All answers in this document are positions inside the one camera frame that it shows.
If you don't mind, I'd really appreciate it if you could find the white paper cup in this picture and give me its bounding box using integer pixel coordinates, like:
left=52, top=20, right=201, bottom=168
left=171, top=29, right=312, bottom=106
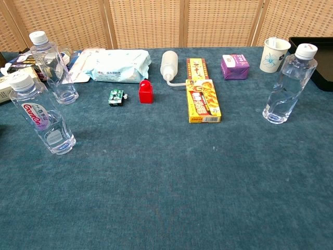
left=259, top=37, right=291, bottom=73

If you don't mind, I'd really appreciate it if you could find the black tray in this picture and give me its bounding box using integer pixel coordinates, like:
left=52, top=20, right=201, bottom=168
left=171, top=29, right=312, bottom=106
left=288, top=36, right=333, bottom=92

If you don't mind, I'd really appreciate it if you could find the wet wipes pack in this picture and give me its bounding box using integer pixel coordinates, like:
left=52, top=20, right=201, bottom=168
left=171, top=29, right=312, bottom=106
left=85, top=49, right=152, bottom=84

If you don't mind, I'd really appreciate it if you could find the narrow yellow brown box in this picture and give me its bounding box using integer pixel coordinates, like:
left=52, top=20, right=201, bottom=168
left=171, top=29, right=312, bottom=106
left=186, top=58, right=210, bottom=80

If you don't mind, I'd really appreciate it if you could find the purple box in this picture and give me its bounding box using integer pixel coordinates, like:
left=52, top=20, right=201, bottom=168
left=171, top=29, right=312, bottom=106
left=221, top=54, right=251, bottom=80

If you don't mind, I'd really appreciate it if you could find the green small card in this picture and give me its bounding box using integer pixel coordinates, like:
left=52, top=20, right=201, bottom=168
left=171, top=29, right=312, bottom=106
left=108, top=89, right=129, bottom=107

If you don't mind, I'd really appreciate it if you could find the wicker folding screen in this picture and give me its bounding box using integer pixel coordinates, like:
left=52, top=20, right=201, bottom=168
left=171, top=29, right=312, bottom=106
left=0, top=0, right=333, bottom=53

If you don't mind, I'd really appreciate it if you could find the small red block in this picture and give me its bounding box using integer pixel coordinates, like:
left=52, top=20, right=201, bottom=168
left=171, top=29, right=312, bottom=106
left=138, top=79, right=155, bottom=104

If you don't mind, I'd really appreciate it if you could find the yellow curry box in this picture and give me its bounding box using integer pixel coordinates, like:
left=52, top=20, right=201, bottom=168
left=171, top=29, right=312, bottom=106
left=186, top=79, right=222, bottom=123

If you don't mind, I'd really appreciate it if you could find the blue tablecloth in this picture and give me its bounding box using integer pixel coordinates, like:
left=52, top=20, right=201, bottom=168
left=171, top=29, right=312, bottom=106
left=0, top=46, right=333, bottom=250

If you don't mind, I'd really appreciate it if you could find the clear water bottle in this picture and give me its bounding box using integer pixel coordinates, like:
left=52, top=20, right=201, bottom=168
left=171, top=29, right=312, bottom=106
left=9, top=73, right=76, bottom=156
left=262, top=43, right=318, bottom=125
left=29, top=30, right=79, bottom=105

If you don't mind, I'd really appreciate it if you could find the white squeeze bottle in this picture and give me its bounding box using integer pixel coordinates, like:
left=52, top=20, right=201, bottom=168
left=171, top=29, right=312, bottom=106
left=160, top=51, right=188, bottom=87

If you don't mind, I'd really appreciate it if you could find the black battery pack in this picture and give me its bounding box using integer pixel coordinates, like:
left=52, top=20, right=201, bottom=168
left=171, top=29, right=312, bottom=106
left=7, top=51, right=71, bottom=79

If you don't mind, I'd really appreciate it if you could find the pink toothbrush pack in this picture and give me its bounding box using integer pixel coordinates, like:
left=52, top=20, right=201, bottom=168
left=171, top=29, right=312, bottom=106
left=68, top=48, right=106, bottom=84

